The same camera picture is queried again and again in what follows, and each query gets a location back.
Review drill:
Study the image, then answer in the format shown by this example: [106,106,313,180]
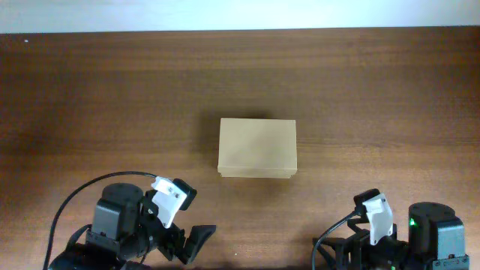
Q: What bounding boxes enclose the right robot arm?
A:
[311,202,470,270]

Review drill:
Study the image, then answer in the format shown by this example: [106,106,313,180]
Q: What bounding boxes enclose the brown cardboard box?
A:
[217,118,298,179]

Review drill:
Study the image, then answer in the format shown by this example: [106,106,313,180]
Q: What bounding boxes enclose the right black cable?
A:
[310,209,363,270]

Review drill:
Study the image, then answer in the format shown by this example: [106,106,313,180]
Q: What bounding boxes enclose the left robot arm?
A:
[47,178,217,270]

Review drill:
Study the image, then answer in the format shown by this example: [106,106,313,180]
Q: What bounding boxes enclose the black cable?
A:
[310,209,363,270]
[41,171,161,270]

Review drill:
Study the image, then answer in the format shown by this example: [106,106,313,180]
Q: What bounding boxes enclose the left black cable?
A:
[41,171,161,270]

